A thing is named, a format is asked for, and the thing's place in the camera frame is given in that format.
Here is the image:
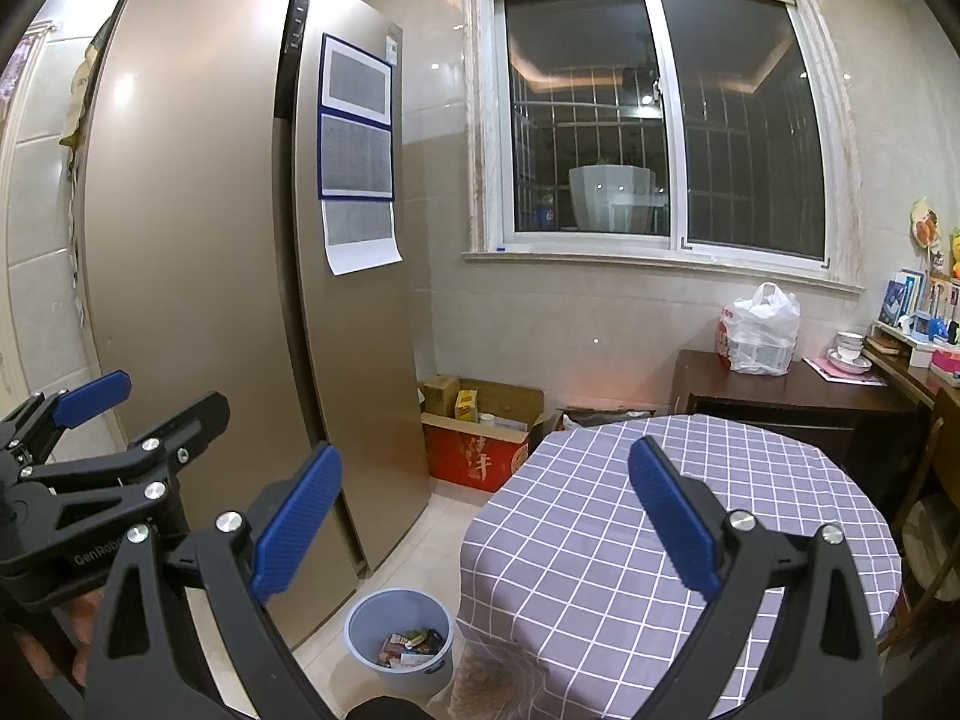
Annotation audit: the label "light blue trash bin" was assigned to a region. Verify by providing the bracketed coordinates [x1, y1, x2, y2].
[343, 587, 455, 697]

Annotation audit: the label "person's left hand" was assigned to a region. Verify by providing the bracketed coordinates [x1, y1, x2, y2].
[13, 589, 104, 688]

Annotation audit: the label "wooden chair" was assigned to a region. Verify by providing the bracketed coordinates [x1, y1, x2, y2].
[878, 388, 958, 653]

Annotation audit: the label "dark wooden side cabinet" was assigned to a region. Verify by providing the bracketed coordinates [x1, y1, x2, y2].
[670, 349, 931, 518]

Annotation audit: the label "gold double-door refrigerator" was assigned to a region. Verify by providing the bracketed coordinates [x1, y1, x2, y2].
[78, 0, 429, 644]

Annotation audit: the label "purple checked tablecloth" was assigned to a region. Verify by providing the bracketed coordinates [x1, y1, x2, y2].
[459, 416, 900, 718]

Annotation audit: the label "stacked white bowls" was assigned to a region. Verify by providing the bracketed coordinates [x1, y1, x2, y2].
[827, 330, 872, 377]

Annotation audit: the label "small yellow box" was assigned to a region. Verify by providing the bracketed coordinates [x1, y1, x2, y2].
[454, 388, 480, 422]

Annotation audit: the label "red cardboard gift box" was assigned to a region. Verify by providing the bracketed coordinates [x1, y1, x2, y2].
[420, 374, 560, 493]

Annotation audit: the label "white plastic bag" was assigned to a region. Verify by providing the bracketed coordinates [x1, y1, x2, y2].
[716, 281, 800, 377]

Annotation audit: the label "brown orange cardboard box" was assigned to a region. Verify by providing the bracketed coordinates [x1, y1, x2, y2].
[556, 406, 656, 431]

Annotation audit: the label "paper calendar on fridge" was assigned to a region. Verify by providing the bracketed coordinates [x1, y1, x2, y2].
[317, 34, 400, 277]

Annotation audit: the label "yellow duck toy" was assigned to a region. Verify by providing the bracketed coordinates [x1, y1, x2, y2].
[950, 227, 960, 280]

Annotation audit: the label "white frame window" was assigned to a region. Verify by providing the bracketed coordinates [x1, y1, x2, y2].
[466, 0, 862, 293]

